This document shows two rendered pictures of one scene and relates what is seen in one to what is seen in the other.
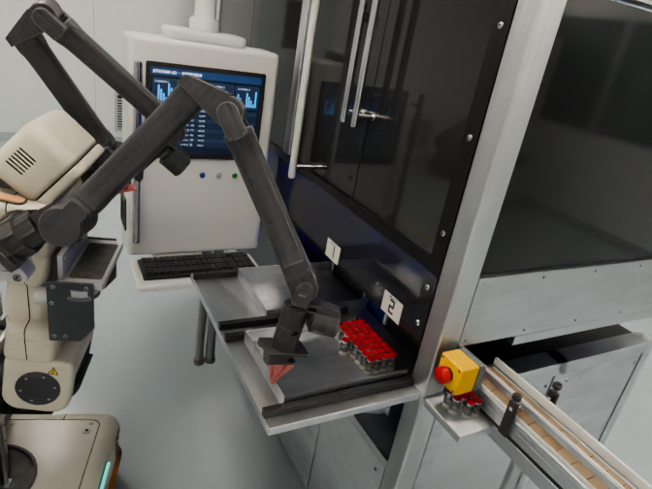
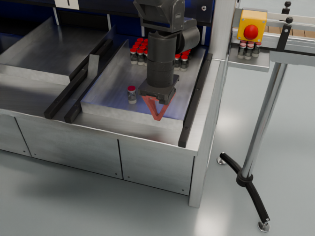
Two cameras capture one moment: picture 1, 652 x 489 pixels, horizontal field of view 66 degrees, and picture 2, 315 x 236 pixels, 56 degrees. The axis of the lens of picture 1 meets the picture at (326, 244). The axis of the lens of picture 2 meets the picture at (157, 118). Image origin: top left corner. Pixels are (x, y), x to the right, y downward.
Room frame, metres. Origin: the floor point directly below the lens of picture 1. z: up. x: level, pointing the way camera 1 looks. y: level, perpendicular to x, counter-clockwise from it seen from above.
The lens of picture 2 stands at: (0.56, 0.41, 1.38)
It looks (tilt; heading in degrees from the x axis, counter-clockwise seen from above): 42 degrees down; 317
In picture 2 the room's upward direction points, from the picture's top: straight up
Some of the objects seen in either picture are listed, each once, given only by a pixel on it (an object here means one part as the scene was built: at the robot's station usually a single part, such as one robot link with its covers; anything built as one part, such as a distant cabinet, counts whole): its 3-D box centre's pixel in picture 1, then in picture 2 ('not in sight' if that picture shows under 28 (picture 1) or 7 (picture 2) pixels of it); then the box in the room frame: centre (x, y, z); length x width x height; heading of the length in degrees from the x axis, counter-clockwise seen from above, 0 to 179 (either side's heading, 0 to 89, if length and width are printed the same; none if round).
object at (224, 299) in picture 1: (303, 326); (99, 72); (1.24, 0.02, 0.87); 0.70 x 0.48 x 0.02; 31
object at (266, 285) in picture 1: (302, 287); (59, 46); (1.42, 0.05, 0.90); 0.34 x 0.26 x 0.04; 121
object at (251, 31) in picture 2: (443, 374); (251, 31); (0.95, -0.31, 1.00); 0.04 x 0.04 x 0.04; 31
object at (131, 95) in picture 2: not in sight; (131, 95); (1.05, 0.05, 0.90); 0.02 x 0.02 x 0.04
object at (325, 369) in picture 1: (324, 355); (150, 77); (1.08, -0.05, 0.90); 0.34 x 0.26 x 0.04; 122
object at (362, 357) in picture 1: (353, 347); (158, 59); (1.13, -0.12, 0.91); 0.18 x 0.02 x 0.05; 32
